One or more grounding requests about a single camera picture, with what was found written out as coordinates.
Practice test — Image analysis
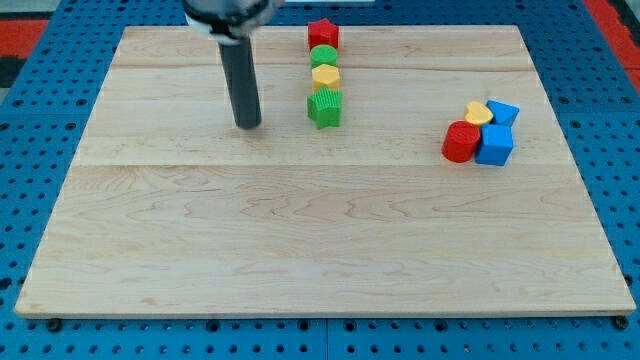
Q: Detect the red star block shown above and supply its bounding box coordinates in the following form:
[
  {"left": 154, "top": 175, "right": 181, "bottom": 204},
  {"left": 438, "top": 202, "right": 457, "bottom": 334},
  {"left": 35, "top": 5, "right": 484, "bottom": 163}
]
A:
[{"left": 307, "top": 18, "right": 340, "bottom": 50}]

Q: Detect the light wooden board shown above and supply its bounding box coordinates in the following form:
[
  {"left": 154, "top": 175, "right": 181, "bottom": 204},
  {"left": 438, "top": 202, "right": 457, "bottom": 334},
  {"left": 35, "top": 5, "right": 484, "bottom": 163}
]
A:
[{"left": 15, "top": 25, "right": 636, "bottom": 319}]

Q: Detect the blue cube block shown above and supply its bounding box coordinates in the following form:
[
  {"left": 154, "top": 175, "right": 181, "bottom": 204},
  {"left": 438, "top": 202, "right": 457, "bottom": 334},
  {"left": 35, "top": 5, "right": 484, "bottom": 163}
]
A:
[{"left": 475, "top": 124, "right": 514, "bottom": 166}]

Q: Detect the green cylinder block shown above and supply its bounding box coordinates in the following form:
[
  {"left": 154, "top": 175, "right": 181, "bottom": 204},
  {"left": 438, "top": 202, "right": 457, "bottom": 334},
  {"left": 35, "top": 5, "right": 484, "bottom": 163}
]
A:
[{"left": 309, "top": 44, "right": 339, "bottom": 69}]

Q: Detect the blue angled block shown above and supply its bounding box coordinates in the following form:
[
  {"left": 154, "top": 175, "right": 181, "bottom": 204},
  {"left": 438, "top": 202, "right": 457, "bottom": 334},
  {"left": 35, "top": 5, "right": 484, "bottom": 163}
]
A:
[{"left": 486, "top": 100, "right": 520, "bottom": 127}]

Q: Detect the red cylinder block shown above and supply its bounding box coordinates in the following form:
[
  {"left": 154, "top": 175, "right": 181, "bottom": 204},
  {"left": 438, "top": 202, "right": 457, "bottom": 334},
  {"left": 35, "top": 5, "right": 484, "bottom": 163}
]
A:
[{"left": 441, "top": 120, "right": 481, "bottom": 163}]

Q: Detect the yellow heart block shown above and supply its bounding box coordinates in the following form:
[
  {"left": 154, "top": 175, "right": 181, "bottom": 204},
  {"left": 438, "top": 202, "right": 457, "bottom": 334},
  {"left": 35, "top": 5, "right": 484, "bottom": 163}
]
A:
[{"left": 463, "top": 101, "right": 494, "bottom": 127}]

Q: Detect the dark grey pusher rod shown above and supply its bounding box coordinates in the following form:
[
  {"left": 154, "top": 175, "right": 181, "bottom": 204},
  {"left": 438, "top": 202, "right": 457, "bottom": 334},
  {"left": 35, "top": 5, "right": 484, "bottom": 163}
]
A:
[{"left": 219, "top": 38, "right": 262, "bottom": 130}]

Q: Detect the green star block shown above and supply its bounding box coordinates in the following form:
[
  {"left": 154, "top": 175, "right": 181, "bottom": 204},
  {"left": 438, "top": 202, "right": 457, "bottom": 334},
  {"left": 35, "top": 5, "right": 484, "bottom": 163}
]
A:
[{"left": 307, "top": 87, "right": 343, "bottom": 130}]

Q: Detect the yellow hexagon block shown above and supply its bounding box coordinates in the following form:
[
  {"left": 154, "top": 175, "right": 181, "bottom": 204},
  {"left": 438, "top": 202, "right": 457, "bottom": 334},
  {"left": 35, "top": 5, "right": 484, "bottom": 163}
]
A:
[{"left": 311, "top": 64, "right": 341, "bottom": 93}]

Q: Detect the grey robot arm end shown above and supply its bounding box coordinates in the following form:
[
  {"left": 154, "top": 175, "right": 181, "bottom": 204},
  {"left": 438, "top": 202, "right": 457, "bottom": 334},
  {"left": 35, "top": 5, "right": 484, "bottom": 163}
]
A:
[{"left": 181, "top": 0, "right": 285, "bottom": 45}]

